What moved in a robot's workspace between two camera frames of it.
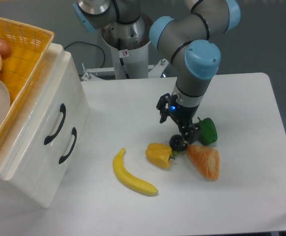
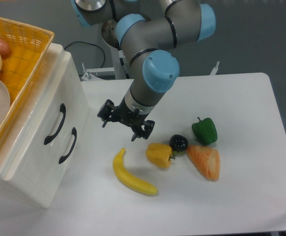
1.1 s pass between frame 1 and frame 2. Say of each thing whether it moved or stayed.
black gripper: moved
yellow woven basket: stayed
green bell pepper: stayed
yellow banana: stayed
